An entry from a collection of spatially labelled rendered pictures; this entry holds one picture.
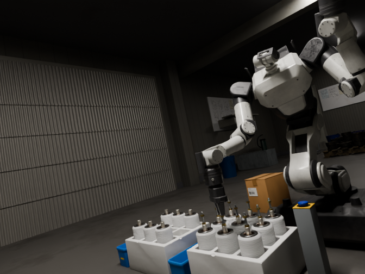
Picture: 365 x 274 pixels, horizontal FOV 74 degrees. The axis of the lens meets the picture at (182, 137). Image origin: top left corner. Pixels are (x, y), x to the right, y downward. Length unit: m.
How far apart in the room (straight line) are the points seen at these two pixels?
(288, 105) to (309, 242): 0.67
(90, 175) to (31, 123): 1.15
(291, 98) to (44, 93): 3.61
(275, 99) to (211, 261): 0.85
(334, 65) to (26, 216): 3.72
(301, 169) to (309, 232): 0.34
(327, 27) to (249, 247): 0.91
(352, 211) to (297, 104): 0.59
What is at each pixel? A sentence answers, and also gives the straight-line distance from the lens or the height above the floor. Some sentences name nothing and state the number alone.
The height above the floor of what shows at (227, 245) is 0.21.
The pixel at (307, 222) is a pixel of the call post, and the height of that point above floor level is 0.26.
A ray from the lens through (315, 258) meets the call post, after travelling 1.22.
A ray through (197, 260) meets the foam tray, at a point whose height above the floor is 0.14.
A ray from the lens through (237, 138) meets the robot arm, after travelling 1.21.
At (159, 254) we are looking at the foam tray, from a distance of 1.44.
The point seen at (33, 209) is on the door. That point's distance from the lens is 3.95.
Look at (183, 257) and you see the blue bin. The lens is 1.45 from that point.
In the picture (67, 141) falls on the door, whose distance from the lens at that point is 4.15.
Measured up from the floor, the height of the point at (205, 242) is 0.21.
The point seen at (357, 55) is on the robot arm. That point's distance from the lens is 1.19.
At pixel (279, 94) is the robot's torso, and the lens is 1.36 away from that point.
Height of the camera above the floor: 0.61
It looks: 5 degrees up
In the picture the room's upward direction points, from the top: 11 degrees counter-clockwise
